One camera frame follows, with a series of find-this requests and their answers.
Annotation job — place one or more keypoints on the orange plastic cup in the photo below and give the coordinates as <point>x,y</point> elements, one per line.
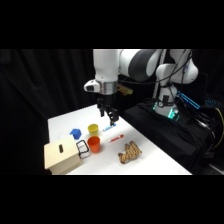
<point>94,144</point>

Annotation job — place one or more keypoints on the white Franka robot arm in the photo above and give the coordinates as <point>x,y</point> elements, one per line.
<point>106,66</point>

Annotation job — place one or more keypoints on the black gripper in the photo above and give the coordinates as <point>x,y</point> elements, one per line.
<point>106,101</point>

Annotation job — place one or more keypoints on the yellow plastic cup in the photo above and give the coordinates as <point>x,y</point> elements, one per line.
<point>93,129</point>

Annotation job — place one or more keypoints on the plush tiger toy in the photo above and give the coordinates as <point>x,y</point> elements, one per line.
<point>129,153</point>

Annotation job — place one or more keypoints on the blue marker pen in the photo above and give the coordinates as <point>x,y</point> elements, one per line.
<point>109,127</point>

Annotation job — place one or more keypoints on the wooden box with slot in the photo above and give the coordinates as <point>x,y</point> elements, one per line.
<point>62,158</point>

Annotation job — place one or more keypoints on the blue plastic block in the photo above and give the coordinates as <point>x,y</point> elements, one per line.
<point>76,133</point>

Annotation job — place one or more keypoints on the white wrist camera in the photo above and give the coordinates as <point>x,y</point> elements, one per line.
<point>92,86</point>

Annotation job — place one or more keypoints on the red marker pen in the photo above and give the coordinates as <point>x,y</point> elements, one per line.
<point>116,138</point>

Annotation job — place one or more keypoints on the black robot stand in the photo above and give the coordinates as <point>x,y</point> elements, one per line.
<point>173,136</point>

